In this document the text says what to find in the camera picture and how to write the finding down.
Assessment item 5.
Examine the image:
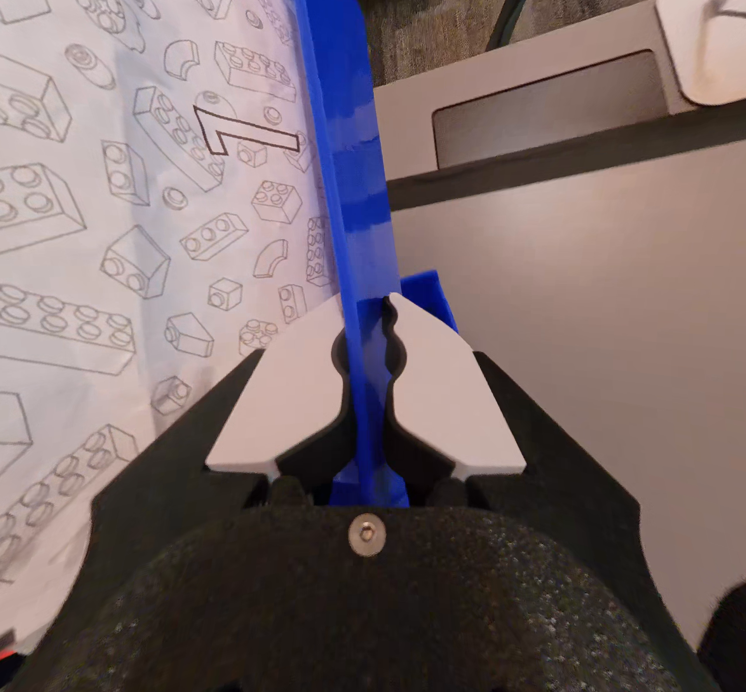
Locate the large printed paper bag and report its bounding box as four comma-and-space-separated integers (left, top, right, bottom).
0, 0, 346, 640

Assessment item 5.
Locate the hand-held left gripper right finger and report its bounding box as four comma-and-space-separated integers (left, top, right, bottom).
382, 293, 528, 503

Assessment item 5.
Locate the grey desk cable flap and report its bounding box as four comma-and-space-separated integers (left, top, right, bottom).
431, 49, 669, 171

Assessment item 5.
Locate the blue plastic object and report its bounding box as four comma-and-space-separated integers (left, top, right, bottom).
259, 0, 461, 509

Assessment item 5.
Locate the white desk lamp stand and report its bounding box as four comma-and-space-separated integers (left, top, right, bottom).
654, 0, 746, 108

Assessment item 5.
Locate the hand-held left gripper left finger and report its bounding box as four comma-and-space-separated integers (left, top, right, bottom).
204, 295, 357, 505

